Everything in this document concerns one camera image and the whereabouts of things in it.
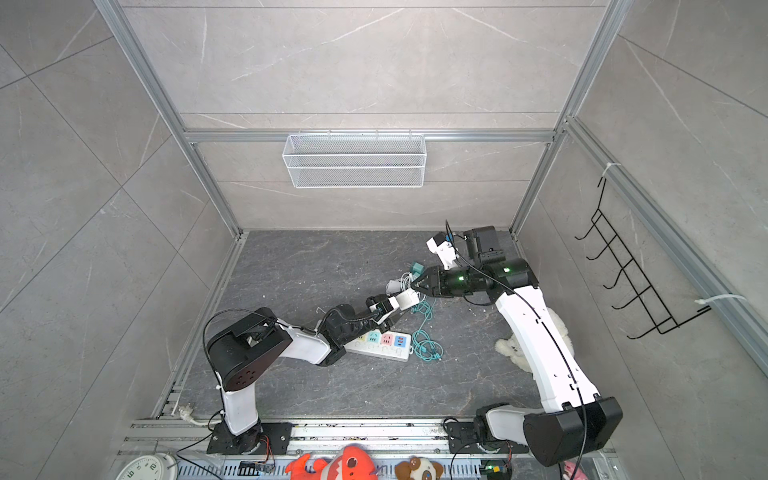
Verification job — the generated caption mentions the white power strip colourful sockets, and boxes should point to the white power strip colourful sockets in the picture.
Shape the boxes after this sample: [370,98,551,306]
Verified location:
[344,330,412,362]

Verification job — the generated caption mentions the white USB charger block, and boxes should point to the white USB charger block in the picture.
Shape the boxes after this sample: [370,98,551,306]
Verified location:
[394,289,421,311]

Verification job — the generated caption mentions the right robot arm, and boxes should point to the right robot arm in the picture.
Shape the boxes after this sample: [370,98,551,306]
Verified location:
[411,227,623,467]

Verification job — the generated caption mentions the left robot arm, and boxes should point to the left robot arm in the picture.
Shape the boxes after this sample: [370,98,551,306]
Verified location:
[202,290,419,449]

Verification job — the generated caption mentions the white grey charger block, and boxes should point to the white grey charger block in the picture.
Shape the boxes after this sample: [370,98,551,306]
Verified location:
[386,275,410,295]

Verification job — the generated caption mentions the white plush seal toy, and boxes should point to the white plush seal toy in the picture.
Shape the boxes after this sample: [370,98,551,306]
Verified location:
[494,308,577,373]

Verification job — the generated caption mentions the red plush lobster toy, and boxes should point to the red plush lobster toy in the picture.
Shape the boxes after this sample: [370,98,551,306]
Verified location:
[285,445,378,480]

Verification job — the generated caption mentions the brown white plush dog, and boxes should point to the brown white plush dog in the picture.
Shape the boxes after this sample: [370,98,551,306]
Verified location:
[394,457,445,480]

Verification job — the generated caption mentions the pink plush toy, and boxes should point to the pink plush toy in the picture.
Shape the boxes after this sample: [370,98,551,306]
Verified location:
[561,461,589,480]

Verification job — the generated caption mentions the white round clock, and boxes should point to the white round clock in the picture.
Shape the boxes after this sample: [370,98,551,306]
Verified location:
[116,453,178,480]

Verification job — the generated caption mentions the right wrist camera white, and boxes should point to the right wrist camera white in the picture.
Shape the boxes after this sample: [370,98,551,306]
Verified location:
[426,233,459,270]

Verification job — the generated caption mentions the teal coiled cable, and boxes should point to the teal coiled cable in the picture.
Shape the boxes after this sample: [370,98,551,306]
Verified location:
[410,272,444,363]

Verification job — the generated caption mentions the black wall hook rack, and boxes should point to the black wall hook rack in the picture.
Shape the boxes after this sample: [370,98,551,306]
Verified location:
[574,178,712,341]

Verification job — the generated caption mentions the white wire mesh basket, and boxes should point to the white wire mesh basket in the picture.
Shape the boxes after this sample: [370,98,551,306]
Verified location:
[282,133,427,189]

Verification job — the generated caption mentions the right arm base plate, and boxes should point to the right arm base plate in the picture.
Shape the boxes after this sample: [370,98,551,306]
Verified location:
[441,417,529,455]

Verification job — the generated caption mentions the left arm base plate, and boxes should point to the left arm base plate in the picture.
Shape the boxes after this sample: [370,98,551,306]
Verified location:
[206,422,293,455]

